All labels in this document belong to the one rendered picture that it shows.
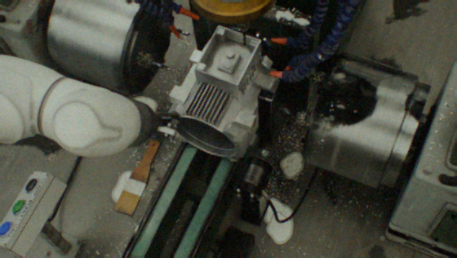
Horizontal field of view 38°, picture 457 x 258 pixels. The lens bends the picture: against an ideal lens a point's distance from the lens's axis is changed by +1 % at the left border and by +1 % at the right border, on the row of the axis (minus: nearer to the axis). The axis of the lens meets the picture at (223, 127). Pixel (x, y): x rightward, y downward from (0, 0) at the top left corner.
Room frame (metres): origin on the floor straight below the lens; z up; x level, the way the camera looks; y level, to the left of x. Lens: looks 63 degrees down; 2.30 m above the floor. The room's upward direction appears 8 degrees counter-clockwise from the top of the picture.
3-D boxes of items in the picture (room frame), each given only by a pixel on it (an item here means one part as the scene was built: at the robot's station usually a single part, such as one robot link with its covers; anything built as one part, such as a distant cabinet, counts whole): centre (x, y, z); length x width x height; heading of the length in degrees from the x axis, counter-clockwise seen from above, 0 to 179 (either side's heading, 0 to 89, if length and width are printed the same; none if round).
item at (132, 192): (0.66, 0.22, 0.80); 0.21 x 0.05 x 0.01; 152
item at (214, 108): (0.72, -0.01, 1.02); 0.20 x 0.19 x 0.19; 148
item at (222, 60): (0.76, -0.03, 1.11); 0.12 x 0.11 x 0.07; 148
